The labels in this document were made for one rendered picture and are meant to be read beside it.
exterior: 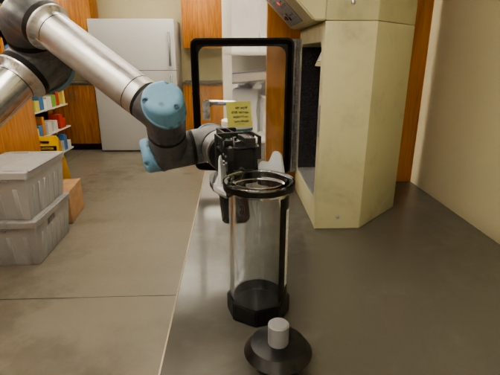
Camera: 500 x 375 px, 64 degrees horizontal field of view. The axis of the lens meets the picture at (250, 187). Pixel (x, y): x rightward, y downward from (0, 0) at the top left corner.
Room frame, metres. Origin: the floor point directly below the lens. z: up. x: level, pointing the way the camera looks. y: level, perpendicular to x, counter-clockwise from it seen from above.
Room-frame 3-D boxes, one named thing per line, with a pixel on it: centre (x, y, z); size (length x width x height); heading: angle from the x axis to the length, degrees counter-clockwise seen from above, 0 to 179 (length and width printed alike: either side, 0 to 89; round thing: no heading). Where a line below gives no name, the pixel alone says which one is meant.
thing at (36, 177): (2.63, 1.59, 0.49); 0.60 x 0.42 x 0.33; 3
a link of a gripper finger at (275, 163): (0.62, -0.04, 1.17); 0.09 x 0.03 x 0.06; 42
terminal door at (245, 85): (1.22, 0.02, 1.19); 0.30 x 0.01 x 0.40; 82
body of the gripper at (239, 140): (0.71, 0.03, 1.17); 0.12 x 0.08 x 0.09; 18
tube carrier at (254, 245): (0.57, -0.01, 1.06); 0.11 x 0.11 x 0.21
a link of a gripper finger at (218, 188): (0.60, 0.04, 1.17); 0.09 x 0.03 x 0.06; 174
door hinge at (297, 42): (1.20, -0.14, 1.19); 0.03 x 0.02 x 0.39; 3
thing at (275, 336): (0.44, -0.04, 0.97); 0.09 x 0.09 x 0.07
